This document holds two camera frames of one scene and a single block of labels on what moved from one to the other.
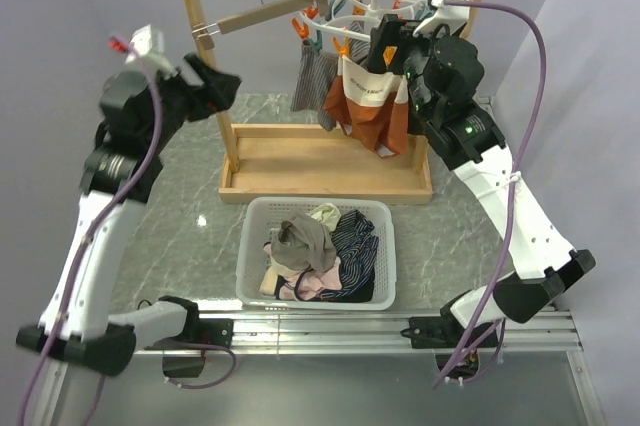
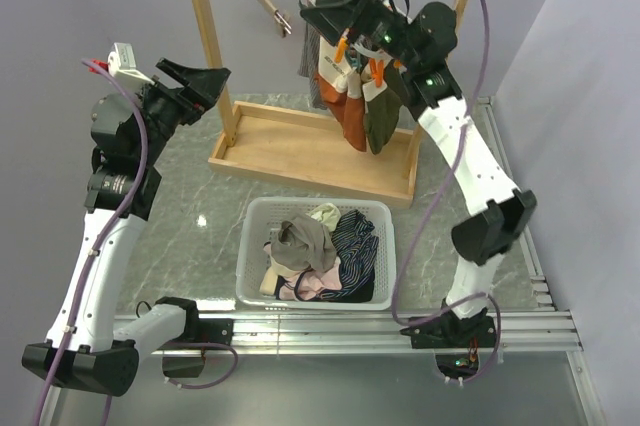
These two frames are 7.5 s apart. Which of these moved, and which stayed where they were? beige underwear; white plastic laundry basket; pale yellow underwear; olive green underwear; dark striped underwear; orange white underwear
Moved: orange white underwear; olive green underwear
Stayed: dark striped underwear; white plastic laundry basket; beige underwear; pale yellow underwear
